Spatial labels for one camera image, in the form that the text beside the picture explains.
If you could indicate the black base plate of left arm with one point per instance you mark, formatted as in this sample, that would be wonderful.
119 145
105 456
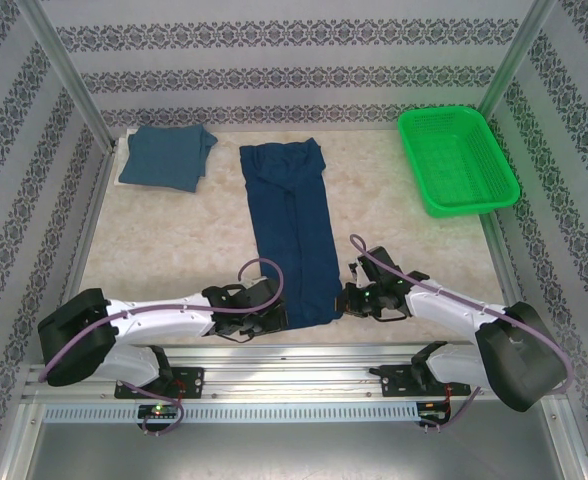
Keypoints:
191 382

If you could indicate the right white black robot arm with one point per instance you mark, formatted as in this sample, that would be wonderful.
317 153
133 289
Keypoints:
449 305

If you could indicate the black base plate of right arm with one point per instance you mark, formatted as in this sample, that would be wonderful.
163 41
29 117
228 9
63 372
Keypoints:
396 382

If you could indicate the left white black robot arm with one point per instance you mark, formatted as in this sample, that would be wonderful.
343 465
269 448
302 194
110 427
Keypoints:
164 320

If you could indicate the aluminium rail frame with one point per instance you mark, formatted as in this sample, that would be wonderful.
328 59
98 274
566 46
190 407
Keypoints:
284 372

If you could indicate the small circuit board orange label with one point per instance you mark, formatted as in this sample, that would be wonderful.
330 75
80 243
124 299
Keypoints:
434 410

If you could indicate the navy blue printed t-shirt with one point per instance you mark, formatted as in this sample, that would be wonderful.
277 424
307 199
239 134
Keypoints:
294 225

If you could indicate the green plastic basket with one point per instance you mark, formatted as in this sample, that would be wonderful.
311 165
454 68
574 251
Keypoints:
459 160

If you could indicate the small circuit board green light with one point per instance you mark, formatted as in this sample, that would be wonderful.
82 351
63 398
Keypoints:
158 411

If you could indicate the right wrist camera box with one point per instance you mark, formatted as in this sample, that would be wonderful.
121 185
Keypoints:
358 270

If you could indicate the aluminium side rail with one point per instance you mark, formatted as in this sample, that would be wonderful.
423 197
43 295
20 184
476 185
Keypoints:
504 265
81 250

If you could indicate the teal folded t-shirt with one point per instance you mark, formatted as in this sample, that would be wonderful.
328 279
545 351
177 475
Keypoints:
164 157

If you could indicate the aluminium frame post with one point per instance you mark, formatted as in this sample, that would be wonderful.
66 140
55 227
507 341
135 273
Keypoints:
69 75
521 50

